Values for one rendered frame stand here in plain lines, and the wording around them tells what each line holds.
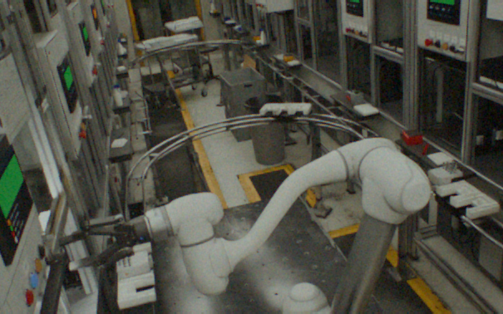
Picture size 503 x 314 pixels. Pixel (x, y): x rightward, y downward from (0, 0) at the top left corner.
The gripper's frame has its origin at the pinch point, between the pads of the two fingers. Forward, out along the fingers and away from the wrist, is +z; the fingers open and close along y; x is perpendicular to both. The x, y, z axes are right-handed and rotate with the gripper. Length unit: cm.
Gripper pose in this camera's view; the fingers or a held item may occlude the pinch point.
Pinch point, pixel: (74, 252)
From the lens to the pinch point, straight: 139.1
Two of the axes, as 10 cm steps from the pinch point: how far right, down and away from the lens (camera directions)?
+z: -9.2, 2.9, -2.5
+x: 3.6, 4.4, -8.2
